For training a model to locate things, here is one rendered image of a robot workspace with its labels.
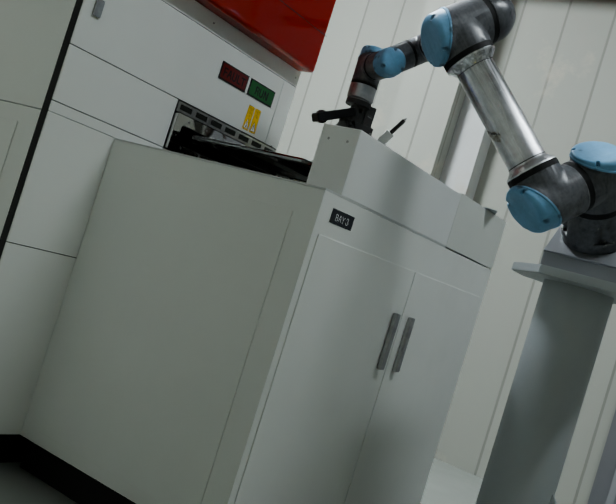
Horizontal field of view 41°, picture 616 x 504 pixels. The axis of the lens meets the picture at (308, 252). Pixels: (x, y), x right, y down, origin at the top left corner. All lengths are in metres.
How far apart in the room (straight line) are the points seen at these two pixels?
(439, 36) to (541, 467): 0.97
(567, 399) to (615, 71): 2.36
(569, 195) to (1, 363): 1.30
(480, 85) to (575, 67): 2.28
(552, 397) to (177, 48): 1.22
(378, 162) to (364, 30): 2.89
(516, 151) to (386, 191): 0.29
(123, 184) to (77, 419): 0.55
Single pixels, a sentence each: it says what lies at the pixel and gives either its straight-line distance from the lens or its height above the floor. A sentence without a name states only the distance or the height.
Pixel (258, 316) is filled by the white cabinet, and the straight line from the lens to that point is 1.66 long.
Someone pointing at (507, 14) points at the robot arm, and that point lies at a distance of 1.92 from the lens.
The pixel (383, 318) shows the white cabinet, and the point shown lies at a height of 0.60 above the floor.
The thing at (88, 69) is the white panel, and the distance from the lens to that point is 1.97.
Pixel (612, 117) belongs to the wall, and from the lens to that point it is 3.98.
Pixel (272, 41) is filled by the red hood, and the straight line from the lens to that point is 2.35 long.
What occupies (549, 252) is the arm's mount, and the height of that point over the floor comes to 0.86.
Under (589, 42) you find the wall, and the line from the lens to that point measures 4.14.
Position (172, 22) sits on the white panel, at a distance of 2.13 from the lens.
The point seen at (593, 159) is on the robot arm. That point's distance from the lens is 1.85.
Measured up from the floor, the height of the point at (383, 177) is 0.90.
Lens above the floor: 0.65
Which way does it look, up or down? 1 degrees up
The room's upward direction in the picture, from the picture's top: 17 degrees clockwise
